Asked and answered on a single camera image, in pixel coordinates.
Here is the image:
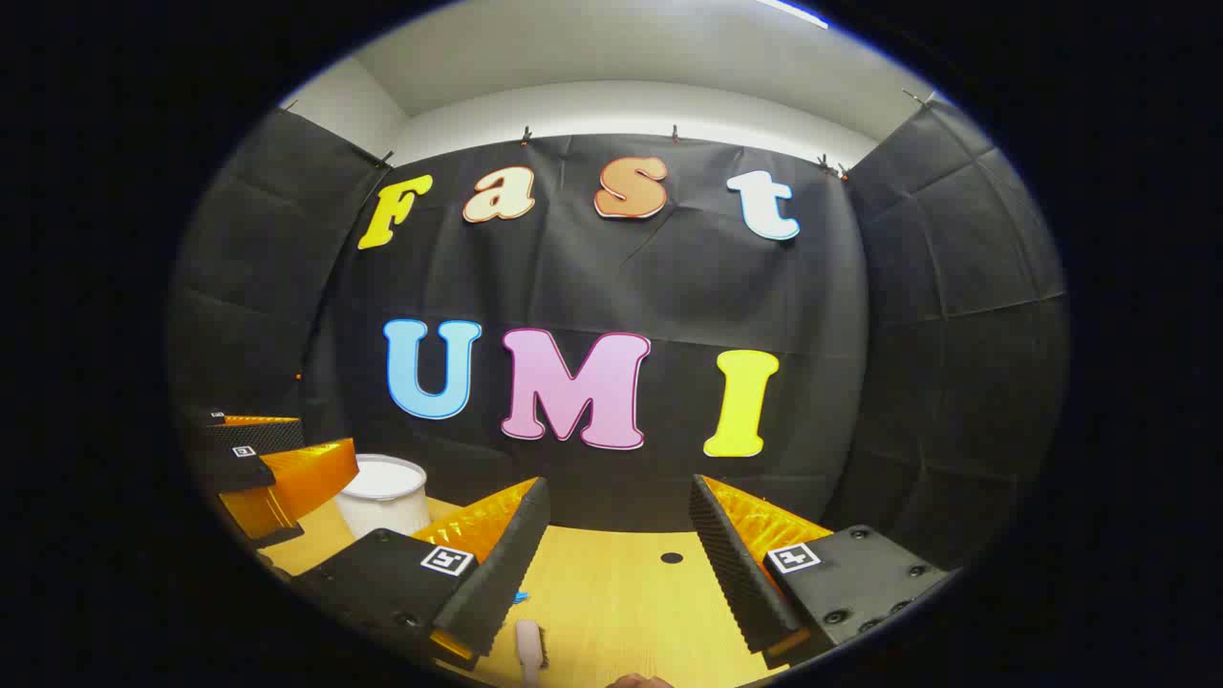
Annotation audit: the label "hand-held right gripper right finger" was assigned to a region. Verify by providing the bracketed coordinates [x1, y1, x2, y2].
[688, 474, 949, 670]

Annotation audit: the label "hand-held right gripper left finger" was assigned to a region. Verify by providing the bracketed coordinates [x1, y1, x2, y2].
[291, 476, 553, 670]

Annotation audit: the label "small lilac broom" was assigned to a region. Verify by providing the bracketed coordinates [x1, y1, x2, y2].
[514, 618, 551, 688]

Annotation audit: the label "white ribbed garbage bin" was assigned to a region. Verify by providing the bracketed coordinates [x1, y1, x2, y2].
[333, 454, 430, 542]

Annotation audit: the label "wooden desktop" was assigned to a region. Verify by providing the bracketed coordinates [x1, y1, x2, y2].
[258, 495, 789, 688]

